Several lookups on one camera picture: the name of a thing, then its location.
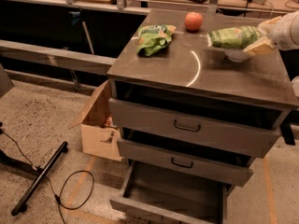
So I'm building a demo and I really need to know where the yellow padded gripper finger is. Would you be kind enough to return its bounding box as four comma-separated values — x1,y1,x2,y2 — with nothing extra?
243,36,276,56
258,16,281,32

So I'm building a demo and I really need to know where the green jalapeno chip bag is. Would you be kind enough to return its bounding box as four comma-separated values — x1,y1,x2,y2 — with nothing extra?
207,26,263,49

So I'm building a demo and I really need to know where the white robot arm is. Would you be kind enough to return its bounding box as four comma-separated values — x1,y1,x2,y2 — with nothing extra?
243,11,299,56

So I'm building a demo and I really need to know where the white bowl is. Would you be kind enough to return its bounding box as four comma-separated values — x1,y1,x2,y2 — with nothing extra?
224,49,250,63

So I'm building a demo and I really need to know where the crumpled green chip bag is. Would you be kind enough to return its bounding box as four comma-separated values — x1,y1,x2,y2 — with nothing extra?
136,24,177,57

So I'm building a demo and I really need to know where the red apple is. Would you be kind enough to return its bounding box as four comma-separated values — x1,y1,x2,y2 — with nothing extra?
184,12,203,32

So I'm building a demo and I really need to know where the grey metal drawer cabinet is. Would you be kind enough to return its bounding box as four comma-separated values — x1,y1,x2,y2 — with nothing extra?
107,8,299,224

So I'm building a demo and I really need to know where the top grey drawer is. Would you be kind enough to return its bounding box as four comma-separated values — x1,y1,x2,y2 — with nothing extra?
108,98,279,158

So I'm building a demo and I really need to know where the middle grey drawer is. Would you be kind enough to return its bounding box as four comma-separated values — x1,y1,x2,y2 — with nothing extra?
117,138,253,187

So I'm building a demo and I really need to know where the bottom open grey drawer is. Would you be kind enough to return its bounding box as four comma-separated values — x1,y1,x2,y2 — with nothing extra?
110,161,227,224

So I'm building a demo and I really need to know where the cardboard box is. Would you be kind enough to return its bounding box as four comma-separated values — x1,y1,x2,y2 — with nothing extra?
70,81,122,161

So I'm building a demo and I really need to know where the black stand leg bar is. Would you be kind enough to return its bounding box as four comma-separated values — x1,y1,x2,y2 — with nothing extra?
11,141,68,217

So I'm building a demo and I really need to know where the grey metal rail beam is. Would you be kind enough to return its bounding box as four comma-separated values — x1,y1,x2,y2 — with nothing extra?
0,40,116,76

